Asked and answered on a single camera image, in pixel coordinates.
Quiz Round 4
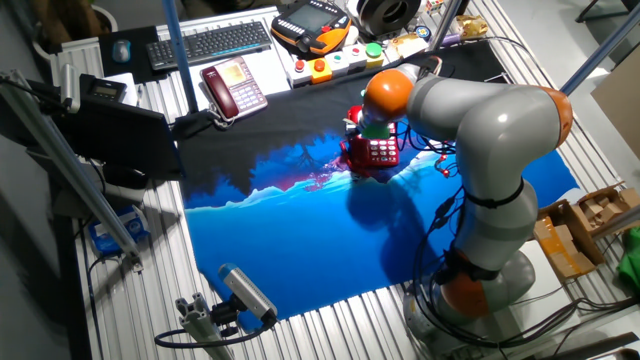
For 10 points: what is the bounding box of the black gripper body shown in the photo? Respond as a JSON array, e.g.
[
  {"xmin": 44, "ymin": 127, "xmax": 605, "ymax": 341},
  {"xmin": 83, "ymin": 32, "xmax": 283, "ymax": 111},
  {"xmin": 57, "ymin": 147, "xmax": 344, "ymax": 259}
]
[{"xmin": 343, "ymin": 117, "xmax": 371, "ymax": 144}]

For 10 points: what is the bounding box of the red telephone handset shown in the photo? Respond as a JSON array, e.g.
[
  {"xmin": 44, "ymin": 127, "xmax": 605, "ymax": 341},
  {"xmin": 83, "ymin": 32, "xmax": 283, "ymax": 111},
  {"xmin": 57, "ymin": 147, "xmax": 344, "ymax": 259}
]
[{"xmin": 339, "ymin": 104, "xmax": 366, "ymax": 176}]

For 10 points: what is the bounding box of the red telephone base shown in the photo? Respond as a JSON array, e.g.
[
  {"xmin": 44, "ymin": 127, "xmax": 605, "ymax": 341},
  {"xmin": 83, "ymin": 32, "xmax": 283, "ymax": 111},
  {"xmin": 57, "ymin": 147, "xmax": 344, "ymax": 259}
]
[{"xmin": 342, "ymin": 130, "xmax": 401, "ymax": 176}]

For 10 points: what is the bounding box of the maroon desk telephone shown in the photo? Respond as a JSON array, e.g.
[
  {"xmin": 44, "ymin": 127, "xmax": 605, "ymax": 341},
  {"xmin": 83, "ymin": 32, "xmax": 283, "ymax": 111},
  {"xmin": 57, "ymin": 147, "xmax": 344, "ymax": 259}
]
[{"xmin": 199, "ymin": 55, "xmax": 269, "ymax": 124}]

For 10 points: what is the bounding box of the orange box orange button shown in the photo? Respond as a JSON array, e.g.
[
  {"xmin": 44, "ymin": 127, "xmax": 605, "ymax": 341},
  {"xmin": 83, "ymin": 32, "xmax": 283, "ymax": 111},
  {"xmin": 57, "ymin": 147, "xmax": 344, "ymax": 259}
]
[{"xmin": 307, "ymin": 58, "xmax": 334, "ymax": 85}]

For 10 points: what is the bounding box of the white box green button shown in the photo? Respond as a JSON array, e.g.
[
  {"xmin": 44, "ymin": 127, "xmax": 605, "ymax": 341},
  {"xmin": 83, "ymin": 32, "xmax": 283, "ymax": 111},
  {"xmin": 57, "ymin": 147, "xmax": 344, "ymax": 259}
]
[{"xmin": 324, "ymin": 51, "xmax": 351, "ymax": 79}]

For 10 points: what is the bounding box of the white box small red button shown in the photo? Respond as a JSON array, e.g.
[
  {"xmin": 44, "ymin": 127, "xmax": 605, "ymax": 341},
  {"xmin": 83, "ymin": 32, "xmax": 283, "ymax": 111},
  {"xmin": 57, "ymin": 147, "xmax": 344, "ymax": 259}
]
[{"xmin": 342, "ymin": 43, "xmax": 369, "ymax": 72}]

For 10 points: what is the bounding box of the yellow box big green button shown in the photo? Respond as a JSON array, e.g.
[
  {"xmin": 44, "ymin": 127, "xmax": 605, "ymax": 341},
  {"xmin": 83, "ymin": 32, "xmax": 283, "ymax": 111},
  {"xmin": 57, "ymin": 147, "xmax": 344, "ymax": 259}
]
[{"xmin": 363, "ymin": 42, "xmax": 386, "ymax": 70}]

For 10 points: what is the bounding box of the white box red mushroom button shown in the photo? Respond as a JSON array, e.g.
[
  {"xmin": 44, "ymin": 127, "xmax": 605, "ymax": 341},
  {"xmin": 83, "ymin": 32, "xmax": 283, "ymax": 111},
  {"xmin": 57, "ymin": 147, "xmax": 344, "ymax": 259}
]
[{"xmin": 287, "ymin": 58, "xmax": 314, "ymax": 89}]

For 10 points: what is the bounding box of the pale yellow snack packet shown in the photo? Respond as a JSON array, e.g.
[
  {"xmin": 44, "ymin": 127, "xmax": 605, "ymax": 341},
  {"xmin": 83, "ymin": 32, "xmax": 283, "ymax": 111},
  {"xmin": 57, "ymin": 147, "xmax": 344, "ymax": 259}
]
[{"xmin": 389, "ymin": 33, "xmax": 429, "ymax": 59}]

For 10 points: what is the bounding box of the black and orange teach pendant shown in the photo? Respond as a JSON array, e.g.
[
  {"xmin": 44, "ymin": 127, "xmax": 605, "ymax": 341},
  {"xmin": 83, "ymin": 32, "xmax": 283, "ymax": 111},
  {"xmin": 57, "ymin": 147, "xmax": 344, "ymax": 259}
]
[{"xmin": 270, "ymin": 0, "xmax": 353, "ymax": 56}]

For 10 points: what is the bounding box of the black filament spool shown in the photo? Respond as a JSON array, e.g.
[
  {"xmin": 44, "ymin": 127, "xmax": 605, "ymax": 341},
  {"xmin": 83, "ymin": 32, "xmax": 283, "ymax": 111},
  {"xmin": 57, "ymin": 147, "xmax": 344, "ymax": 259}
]
[{"xmin": 356, "ymin": 0, "xmax": 423, "ymax": 37}]

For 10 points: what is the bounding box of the blue and black printed cloth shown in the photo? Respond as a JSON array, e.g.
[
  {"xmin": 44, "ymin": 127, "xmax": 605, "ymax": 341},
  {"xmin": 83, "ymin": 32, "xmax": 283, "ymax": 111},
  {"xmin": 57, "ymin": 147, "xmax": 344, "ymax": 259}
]
[{"xmin": 172, "ymin": 39, "xmax": 581, "ymax": 332}]

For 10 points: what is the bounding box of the gold snack bag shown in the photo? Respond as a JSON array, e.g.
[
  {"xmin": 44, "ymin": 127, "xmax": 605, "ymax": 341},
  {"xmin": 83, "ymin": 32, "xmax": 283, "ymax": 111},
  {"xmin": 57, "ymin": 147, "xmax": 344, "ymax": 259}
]
[{"xmin": 454, "ymin": 14, "xmax": 490, "ymax": 40}]

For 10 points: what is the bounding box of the black computer keyboard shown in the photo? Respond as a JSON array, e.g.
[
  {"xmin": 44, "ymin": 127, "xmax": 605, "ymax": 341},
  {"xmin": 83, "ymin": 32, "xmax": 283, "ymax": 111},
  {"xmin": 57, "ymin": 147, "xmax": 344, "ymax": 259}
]
[{"xmin": 146, "ymin": 20, "xmax": 274, "ymax": 72}]

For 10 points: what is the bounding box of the person in dark clothes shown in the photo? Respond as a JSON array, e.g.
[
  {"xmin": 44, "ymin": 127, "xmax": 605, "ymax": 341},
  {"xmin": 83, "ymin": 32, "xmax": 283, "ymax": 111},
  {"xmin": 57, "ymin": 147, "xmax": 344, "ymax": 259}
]
[{"xmin": 173, "ymin": 0, "xmax": 281, "ymax": 21}]

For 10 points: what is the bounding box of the black monitor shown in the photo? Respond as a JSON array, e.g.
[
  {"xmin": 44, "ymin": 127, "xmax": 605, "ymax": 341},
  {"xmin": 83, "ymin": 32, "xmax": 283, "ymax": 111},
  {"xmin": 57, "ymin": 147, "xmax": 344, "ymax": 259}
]
[{"xmin": 64, "ymin": 97, "xmax": 184, "ymax": 182}]

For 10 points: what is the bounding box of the black mouse pad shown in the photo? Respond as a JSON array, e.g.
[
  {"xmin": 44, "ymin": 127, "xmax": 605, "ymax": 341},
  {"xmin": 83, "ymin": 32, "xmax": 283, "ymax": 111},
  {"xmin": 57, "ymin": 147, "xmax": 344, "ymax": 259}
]
[{"xmin": 98, "ymin": 25, "xmax": 161, "ymax": 84}]

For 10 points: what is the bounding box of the large open cardboard box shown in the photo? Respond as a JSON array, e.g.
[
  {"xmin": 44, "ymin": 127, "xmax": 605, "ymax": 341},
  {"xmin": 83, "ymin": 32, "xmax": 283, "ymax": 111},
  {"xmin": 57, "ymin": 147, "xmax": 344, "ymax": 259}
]
[{"xmin": 533, "ymin": 198, "xmax": 607, "ymax": 282}]

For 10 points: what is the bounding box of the grey computer mouse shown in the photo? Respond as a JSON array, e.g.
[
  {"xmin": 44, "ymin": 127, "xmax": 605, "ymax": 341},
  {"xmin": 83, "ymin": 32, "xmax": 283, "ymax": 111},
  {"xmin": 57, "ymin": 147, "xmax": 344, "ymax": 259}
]
[{"xmin": 111, "ymin": 38, "xmax": 132, "ymax": 64}]

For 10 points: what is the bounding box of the white flat board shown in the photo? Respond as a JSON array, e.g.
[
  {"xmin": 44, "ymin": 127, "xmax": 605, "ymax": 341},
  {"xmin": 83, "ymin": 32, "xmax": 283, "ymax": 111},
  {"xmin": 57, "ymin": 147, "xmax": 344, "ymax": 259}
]
[{"xmin": 529, "ymin": 239, "xmax": 581, "ymax": 321}]

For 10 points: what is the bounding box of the small open cardboard box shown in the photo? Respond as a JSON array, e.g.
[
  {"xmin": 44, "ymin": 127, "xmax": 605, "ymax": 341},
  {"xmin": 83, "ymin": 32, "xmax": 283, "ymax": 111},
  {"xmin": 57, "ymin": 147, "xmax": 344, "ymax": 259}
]
[{"xmin": 577, "ymin": 182, "xmax": 640, "ymax": 232}]

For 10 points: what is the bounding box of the small black display device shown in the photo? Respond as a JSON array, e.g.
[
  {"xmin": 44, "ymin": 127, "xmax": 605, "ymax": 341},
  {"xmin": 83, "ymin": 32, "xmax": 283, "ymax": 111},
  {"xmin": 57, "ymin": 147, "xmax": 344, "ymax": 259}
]
[{"xmin": 79, "ymin": 73, "xmax": 128, "ymax": 104}]

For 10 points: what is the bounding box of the blue plastic packet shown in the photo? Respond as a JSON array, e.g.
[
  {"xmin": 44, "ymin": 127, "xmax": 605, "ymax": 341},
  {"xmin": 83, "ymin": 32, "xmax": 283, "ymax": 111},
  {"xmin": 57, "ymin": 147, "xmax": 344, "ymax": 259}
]
[{"xmin": 88, "ymin": 204, "xmax": 150, "ymax": 257}]

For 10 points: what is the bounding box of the brown cardboard panel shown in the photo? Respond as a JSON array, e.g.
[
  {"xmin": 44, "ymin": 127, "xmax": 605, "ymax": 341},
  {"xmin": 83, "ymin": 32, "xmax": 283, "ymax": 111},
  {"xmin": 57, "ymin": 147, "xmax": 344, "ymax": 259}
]
[{"xmin": 591, "ymin": 59, "xmax": 640, "ymax": 161}]

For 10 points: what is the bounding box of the black chair base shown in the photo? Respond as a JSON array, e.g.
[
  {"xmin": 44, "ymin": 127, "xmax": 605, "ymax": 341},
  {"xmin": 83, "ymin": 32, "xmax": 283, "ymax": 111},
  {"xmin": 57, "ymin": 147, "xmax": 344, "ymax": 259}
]
[{"xmin": 574, "ymin": 0, "xmax": 640, "ymax": 24}]

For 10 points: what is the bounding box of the white plant pot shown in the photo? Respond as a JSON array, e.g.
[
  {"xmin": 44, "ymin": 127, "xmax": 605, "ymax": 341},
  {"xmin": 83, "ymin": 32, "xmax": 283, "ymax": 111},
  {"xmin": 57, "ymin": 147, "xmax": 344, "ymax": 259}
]
[{"xmin": 29, "ymin": 0, "xmax": 120, "ymax": 61}]

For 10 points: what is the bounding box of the aluminium bar over boxes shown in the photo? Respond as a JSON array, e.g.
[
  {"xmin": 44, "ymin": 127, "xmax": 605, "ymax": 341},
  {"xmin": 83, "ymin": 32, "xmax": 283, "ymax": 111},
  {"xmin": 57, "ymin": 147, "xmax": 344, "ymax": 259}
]
[{"xmin": 589, "ymin": 203, "xmax": 640, "ymax": 241}]

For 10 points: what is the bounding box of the long aluminium strut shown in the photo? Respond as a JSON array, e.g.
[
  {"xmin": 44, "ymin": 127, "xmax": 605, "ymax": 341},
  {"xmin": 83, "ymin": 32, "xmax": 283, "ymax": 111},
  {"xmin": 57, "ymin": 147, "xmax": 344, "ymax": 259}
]
[{"xmin": 0, "ymin": 69, "xmax": 144, "ymax": 271}]

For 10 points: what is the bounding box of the green cloth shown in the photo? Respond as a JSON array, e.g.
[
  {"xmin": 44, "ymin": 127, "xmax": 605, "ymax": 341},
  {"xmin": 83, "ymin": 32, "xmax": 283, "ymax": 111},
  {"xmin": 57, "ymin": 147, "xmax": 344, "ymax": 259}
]
[{"xmin": 617, "ymin": 227, "xmax": 640, "ymax": 296}]

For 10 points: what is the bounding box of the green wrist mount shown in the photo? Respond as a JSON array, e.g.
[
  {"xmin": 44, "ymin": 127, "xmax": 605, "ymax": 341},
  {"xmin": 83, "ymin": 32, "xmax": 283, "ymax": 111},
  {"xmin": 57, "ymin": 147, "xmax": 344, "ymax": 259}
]
[{"xmin": 360, "ymin": 122, "xmax": 392, "ymax": 141}]

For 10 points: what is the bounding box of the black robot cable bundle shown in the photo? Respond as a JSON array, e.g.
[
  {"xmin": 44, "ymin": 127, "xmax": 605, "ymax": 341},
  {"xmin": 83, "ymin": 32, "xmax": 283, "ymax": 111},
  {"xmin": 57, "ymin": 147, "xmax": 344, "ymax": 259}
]
[{"xmin": 394, "ymin": 54, "xmax": 640, "ymax": 351}]

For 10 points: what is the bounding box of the grey coiled phone cord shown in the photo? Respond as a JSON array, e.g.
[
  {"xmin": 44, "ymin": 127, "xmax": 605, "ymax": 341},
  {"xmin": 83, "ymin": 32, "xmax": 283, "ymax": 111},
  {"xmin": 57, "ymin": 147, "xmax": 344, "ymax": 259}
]
[{"xmin": 207, "ymin": 107, "xmax": 237, "ymax": 131}]

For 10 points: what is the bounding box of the grey frame pole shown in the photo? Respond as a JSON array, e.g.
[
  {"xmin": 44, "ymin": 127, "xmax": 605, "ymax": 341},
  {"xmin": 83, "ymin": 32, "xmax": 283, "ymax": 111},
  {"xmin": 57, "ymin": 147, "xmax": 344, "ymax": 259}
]
[{"xmin": 430, "ymin": 0, "xmax": 464, "ymax": 49}]

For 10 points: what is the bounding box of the blue frame pole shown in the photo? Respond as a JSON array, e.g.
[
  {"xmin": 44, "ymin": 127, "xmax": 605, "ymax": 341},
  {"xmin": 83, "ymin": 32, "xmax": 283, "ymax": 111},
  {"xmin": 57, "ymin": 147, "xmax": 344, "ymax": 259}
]
[{"xmin": 159, "ymin": 0, "xmax": 200, "ymax": 114}]

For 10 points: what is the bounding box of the silver camera with blue cap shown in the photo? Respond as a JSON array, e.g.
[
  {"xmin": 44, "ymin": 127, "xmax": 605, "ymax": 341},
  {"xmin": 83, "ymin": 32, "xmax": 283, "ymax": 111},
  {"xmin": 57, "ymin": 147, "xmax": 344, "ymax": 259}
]
[{"xmin": 218, "ymin": 263, "xmax": 279, "ymax": 324}]

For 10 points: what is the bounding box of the short aluminium extrusion post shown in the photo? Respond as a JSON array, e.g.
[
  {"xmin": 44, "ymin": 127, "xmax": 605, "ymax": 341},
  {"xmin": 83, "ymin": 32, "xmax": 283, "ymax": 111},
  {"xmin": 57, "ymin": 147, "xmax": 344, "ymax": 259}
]
[{"xmin": 174, "ymin": 293, "xmax": 234, "ymax": 360}]

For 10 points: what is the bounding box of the metal frame pole with clamp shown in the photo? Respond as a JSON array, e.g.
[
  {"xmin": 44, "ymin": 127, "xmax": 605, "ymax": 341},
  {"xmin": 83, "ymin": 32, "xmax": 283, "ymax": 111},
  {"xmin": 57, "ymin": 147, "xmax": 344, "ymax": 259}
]
[{"xmin": 559, "ymin": 2, "xmax": 640, "ymax": 96}]

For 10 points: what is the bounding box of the black camera cable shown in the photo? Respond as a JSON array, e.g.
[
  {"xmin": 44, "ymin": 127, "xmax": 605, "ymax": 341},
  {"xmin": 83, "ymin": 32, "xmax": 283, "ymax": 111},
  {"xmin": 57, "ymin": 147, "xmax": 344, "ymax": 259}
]
[{"xmin": 153, "ymin": 314, "xmax": 276, "ymax": 350}]

